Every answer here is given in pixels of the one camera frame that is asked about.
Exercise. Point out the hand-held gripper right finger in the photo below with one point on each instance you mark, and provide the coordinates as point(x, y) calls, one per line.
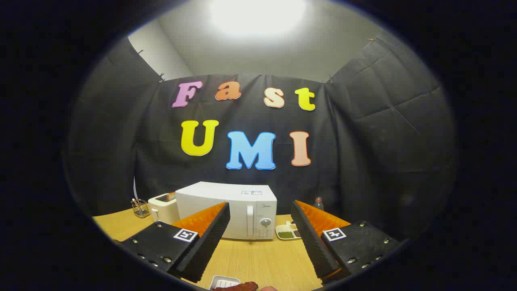
point(311, 238)

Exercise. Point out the clear plastic water bottle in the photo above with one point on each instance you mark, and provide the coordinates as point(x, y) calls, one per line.
point(318, 204)

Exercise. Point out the white bread toaster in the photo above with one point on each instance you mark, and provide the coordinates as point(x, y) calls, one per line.
point(163, 211)

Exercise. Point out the white toaster oven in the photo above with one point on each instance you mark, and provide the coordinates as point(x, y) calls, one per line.
point(242, 214)

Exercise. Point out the small white plate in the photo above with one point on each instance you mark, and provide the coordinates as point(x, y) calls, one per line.
point(222, 280)

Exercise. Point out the black backdrop cloth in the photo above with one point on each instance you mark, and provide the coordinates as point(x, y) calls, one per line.
point(363, 161)

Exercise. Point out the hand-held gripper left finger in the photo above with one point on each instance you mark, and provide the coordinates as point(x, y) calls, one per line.
point(210, 238)

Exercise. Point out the white divided dish with beans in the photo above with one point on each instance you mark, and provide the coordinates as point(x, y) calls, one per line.
point(286, 234)

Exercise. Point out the brown meat piece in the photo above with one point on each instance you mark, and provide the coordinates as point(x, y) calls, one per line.
point(240, 287)

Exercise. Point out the toasted bread slice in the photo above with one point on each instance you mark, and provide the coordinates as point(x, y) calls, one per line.
point(170, 196)

